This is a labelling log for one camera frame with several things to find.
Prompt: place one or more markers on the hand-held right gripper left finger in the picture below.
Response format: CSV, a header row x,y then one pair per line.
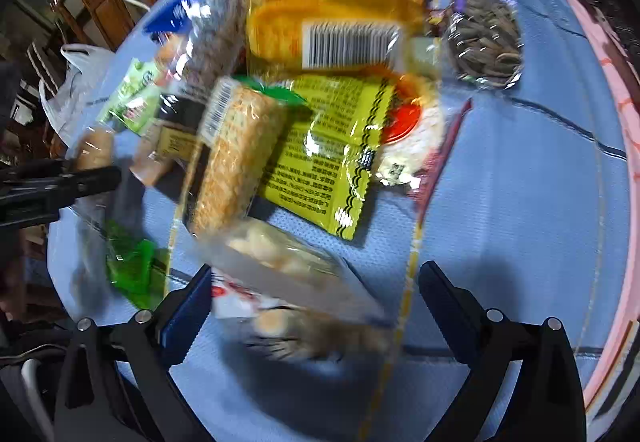
x,y
187,317

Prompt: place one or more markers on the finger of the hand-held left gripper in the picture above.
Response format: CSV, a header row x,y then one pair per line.
x,y
40,167
95,180

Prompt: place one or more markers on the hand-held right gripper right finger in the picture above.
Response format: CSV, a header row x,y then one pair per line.
x,y
445,307

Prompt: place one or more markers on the clear plastic bag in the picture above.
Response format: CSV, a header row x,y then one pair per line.
x,y
430,202

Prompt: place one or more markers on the white red snack packet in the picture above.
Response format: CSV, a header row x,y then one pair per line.
x,y
235,297

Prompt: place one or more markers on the green clear snack packet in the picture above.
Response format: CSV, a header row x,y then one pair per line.
x,y
131,262

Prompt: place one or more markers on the white plastic bag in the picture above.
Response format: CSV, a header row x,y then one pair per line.
x,y
70,87

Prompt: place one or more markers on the green white snack packet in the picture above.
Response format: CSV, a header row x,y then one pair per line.
x,y
132,97

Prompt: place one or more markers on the black snack packet yellow label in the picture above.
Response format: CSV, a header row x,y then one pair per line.
x,y
172,127

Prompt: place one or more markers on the clear peanut packet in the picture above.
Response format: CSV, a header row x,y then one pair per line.
x,y
280,247

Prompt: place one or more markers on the blue checked bedsheet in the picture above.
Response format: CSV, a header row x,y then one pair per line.
x,y
525,222

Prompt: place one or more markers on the brown snack packet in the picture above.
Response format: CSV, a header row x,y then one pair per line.
x,y
320,334

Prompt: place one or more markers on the clear cracker packet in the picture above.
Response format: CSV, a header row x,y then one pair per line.
x,y
235,162

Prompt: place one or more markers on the rice cracker packet red label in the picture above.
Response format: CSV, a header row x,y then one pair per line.
x,y
412,132

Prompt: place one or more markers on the blue snack packet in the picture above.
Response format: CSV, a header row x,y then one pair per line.
x,y
172,10

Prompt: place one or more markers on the clear packet of grey seeds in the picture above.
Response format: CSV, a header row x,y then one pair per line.
x,y
217,37

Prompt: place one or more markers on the yellow-green snack packet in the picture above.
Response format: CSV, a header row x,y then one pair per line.
x,y
320,157

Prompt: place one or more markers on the pink blanket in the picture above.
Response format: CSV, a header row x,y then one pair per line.
x,y
622,122

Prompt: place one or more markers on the sunflower seed packet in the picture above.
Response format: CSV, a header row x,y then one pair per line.
x,y
482,37

